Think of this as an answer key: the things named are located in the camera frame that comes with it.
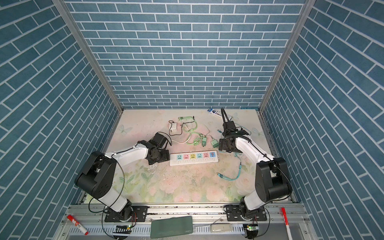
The white charger with black cable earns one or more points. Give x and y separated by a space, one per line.
174 130

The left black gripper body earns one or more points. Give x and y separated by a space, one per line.
161 156

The green rectangular pad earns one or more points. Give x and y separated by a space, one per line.
171 227

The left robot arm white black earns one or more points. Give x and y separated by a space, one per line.
97 174

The red white pen right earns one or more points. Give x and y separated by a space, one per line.
289 234

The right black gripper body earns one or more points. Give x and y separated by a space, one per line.
224 143

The red marker left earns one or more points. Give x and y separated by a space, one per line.
78 224

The white power strip coloured sockets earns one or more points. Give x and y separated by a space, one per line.
191 158

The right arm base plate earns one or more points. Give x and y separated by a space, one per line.
236 213

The green charger plug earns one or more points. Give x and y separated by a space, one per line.
214 143
204 141

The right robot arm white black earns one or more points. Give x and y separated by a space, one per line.
271 177

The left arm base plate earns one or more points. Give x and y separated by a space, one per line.
132 214

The blue white toothpaste box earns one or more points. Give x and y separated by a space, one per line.
214 112

